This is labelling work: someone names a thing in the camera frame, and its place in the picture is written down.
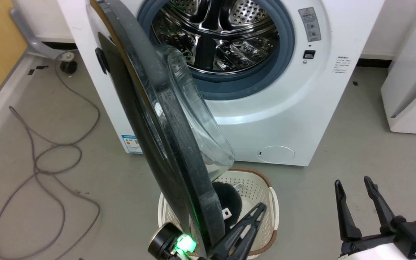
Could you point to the black glass washing machine door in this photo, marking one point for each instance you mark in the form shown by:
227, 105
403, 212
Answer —
179, 144

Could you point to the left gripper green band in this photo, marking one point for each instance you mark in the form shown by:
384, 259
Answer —
164, 240

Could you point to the steel perforated washer drum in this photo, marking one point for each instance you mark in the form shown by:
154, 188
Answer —
229, 47

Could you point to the grey-blue rubber door gasket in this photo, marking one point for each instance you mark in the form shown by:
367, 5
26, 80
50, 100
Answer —
244, 87

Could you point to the blue energy label sticker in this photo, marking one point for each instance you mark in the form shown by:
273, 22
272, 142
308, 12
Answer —
132, 144

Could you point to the grey metal base leg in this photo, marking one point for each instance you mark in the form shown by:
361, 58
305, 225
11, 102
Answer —
31, 40

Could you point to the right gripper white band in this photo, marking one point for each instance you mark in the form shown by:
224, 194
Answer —
415, 234

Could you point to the printed text label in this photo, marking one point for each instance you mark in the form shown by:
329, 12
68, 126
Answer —
341, 65

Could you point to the white perforated laundry basket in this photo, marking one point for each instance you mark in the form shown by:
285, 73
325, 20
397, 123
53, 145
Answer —
262, 187

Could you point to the white front-load washing machine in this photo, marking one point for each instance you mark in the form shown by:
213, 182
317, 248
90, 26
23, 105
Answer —
302, 119

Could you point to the black caster wheel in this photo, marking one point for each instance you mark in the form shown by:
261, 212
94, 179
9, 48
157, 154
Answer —
69, 67

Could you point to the black door latch socket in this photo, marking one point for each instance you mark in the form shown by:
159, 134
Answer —
309, 54

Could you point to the black fuzzy round item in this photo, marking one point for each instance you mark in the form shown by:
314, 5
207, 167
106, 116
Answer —
229, 200

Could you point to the grey warning sticker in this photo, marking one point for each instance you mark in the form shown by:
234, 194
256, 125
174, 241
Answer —
310, 24

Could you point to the round white filter cover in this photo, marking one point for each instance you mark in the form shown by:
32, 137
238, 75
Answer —
276, 154

